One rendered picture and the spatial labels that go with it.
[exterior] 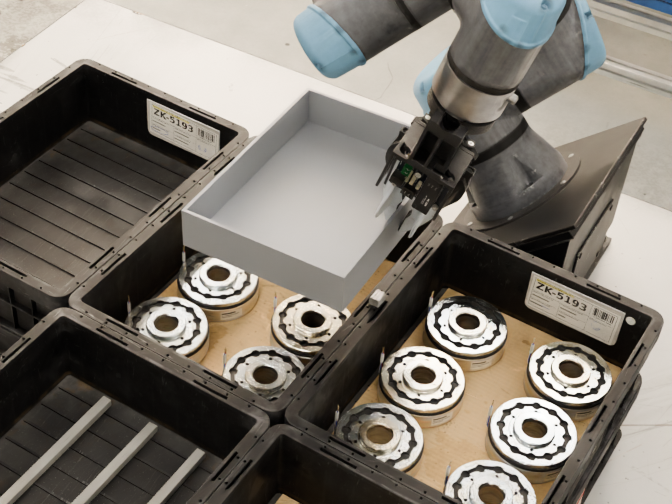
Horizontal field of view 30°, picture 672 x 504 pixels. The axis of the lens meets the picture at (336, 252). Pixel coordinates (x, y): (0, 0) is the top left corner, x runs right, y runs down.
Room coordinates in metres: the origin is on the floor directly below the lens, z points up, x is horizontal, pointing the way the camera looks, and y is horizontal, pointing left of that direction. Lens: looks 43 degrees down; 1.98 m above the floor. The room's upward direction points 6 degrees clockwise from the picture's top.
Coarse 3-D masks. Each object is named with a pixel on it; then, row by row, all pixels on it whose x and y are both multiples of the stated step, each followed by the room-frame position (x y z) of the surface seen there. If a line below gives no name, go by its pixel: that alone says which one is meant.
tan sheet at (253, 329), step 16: (384, 272) 1.21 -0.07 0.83; (176, 288) 1.14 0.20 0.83; (272, 288) 1.16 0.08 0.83; (368, 288) 1.18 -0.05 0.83; (256, 304) 1.13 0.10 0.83; (272, 304) 1.13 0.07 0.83; (352, 304) 1.14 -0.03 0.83; (240, 320) 1.09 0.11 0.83; (256, 320) 1.10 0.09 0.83; (224, 336) 1.06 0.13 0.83; (240, 336) 1.07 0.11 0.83; (256, 336) 1.07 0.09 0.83; (208, 352) 1.04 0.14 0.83; (208, 368) 1.01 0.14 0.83
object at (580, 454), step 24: (432, 240) 1.17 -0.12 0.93; (480, 240) 1.18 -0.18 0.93; (528, 264) 1.15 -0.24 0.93; (552, 264) 1.15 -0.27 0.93; (600, 288) 1.11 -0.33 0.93; (384, 312) 1.04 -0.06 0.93; (648, 312) 1.08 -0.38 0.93; (360, 336) 0.99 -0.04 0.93; (648, 336) 1.04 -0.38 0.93; (336, 360) 0.95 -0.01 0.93; (312, 384) 0.91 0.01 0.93; (624, 384) 0.96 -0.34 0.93; (288, 408) 0.88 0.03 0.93; (600, 408) 0.92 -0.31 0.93; (312, 432) 0.85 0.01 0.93; (600, 432) 0.89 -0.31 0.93; (360, 456) 0.82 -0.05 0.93; (576, 456) 0.85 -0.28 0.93; (408, 480) 0.80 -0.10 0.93
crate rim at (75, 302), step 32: (224, 160) 1.29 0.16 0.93; (192, 192) 1.22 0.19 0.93; (160, 224) 1.15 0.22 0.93; (128, 256) 1.09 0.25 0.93; (416, 256) 1.14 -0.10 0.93; (96, 288) 1.03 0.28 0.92; (384, 288) 1.08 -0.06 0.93; (96, 320) 0.98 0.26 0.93; (352, 320) 1.02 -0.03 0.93; (160, 352) 0.94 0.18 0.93; (320, 352) 0.96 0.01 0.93; (224, 384) 0.90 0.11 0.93
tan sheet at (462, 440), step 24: (528, 336) 1.12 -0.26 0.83; (552, 336) 1.12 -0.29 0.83; (504, 360) 1.07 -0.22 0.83; (480, 384) 1.03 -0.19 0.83; (504, 384) 1.03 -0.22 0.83; (480, 408) 0.99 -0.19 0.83; (432, 432) 0.94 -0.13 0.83; (456, 432) 0.95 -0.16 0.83; (480, 432) 0.95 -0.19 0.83; (432, 456) 0.91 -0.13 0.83; (456, 456) 0.91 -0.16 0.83; (480, 456) 0.92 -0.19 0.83; (432, 480) 0.88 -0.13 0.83
